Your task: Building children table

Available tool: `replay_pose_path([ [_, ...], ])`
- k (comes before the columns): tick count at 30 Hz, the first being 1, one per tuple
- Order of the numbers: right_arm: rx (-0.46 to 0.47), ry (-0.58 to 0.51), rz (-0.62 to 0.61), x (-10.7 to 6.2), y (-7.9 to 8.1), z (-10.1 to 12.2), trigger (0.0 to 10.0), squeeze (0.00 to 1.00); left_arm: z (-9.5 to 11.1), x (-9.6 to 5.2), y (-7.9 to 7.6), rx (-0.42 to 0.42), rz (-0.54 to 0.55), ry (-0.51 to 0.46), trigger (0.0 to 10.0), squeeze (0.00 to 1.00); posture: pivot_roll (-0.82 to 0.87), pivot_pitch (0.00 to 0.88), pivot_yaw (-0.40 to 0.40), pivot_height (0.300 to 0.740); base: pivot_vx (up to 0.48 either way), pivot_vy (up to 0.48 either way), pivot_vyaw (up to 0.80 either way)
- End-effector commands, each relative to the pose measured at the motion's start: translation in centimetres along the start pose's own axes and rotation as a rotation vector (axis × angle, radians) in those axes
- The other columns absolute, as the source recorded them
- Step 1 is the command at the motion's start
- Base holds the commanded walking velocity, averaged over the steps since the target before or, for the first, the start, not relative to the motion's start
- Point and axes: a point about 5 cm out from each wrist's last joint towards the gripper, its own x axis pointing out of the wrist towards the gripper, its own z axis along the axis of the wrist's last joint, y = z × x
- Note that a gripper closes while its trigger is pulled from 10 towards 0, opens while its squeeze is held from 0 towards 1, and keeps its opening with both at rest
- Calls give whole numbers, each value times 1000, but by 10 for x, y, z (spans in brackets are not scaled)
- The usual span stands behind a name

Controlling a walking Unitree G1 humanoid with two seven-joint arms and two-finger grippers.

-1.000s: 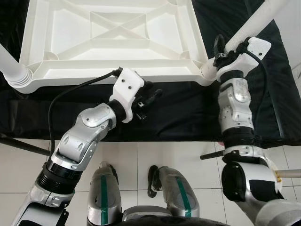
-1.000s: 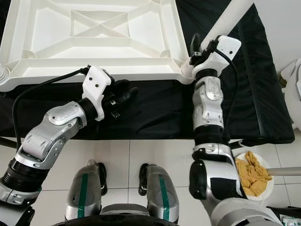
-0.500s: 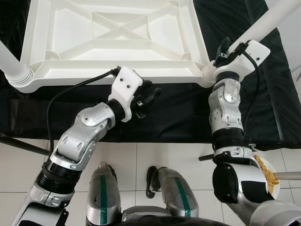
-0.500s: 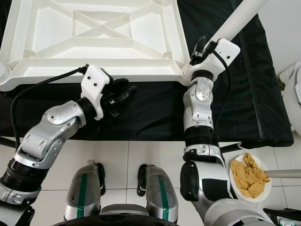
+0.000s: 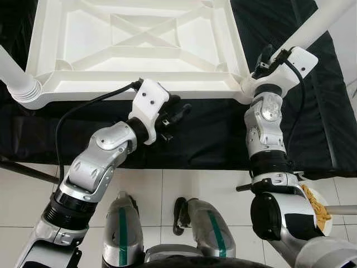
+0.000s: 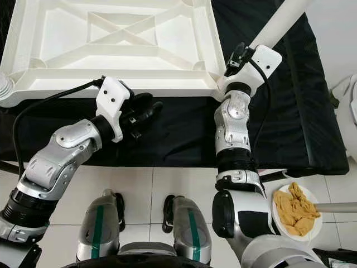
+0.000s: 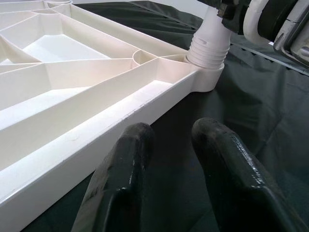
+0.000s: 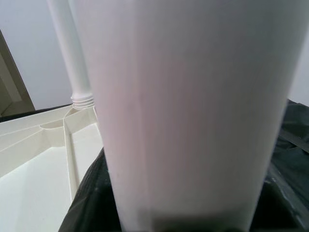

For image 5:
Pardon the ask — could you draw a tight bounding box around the white plastic children table top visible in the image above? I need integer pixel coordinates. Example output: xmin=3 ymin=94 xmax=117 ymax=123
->
xmin=25 ymin=0 xmax=253 ymax=111

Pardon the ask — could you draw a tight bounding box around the black table cloth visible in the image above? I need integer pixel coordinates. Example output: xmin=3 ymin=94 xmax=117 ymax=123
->
xmin=0 ymin=0 xmax=350 ymax=180

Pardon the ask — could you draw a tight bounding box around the black robot left foot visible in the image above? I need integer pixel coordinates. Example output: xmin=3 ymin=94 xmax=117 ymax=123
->
xmin=131 ymin=194 xmax=141 ymax=216

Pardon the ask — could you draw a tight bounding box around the black robot foot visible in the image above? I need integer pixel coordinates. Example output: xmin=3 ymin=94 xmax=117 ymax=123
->
xmin=131 ymin=194 xmax=141 ymax=216
xmin=172 ymin=197 xmax=190 ymax=236

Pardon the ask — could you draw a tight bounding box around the black robot right foot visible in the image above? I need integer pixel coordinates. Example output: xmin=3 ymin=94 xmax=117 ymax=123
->
xmin=172 ymin=197 xmax=190 ymax=236

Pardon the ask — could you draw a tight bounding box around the silver robot left leg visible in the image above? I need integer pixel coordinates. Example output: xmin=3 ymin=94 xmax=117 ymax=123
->
xmin=102 ymin=191 xmax=145 ymax=268

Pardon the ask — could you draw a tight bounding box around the black robot torso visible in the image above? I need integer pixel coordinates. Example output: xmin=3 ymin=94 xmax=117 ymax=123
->
xmin=102 ymin=244 xmax=274 ymax=268

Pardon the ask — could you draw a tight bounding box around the yellow crumpled cloth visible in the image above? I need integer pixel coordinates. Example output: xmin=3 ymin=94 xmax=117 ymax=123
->
xmin=301 ymin=184 xmax=333 ymax=233

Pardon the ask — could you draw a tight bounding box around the grey bar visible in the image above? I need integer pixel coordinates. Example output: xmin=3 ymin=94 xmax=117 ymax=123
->
xmin=329 ymin=205 xmax=357 ymax=216

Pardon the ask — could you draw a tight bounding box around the white round plate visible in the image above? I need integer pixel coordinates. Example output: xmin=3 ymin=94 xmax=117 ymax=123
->
xmin=300 ymin=184 xmax=335 ymax=237

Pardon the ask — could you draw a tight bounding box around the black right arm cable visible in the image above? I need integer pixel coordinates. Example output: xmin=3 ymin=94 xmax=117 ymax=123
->
xmin=286 ymin=55 xmax=307 ymax=147

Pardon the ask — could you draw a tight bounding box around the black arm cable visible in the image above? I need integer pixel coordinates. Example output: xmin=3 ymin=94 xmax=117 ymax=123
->
xmin=54 ymin=79 xmax=145 ymax=186
xmin=286 ymin=55 xmax=307 ymax=147

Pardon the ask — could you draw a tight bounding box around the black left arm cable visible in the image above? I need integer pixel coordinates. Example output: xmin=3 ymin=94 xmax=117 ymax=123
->
xmin=54 ymin=79 xmax=145 ymax=186

